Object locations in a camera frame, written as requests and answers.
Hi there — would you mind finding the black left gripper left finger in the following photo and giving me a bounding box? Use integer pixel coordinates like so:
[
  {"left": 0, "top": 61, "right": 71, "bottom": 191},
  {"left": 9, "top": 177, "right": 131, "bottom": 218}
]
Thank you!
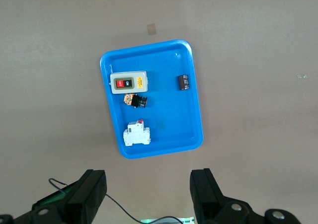
[{"left": 31, "top": 169, "right": 108, "bottom": 224}]

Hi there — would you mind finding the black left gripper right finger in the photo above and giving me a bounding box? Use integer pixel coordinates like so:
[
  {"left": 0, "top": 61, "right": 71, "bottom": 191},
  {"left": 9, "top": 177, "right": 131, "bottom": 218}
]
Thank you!
[{"left": 189, "top": 168, "right": 264, "bottom": 224}]

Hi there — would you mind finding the white circuit breaker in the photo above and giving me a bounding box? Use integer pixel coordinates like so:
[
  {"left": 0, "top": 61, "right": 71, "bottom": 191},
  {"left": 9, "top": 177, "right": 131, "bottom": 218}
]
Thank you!
[{"left": 123, "top": 118, "right": 152, "bottom": 147}]

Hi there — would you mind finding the blue plastic tray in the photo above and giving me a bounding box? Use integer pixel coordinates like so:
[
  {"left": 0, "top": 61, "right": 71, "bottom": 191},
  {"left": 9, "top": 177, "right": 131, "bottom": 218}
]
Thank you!
[{"left": 99, "top": 39, "right": 204, "bottom": 159}]

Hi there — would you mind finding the red black push button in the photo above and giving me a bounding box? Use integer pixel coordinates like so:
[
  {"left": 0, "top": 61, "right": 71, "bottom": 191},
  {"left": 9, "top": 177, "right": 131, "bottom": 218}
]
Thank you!
[{"left": 123, "top": 93, "right": 148, "bottom": 109}]

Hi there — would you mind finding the small black terminal block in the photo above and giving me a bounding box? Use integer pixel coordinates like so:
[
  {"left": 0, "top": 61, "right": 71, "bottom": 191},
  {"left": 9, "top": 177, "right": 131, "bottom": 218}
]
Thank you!
[{"left": 177, "top": 74, "right": 191, "bottom": 91}]

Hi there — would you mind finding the thin black left gripper wire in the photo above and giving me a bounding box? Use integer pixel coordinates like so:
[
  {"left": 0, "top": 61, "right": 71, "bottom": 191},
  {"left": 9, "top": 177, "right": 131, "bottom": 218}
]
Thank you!
[{"left": 48, "top": 177, "right": 192, "bottom": 224}]

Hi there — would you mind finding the grey on-off switch box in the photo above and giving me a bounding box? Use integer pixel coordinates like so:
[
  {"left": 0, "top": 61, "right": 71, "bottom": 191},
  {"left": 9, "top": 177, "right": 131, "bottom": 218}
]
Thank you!
[{"left": 109, "top": 70, "right": 149, "bottom": 95}]

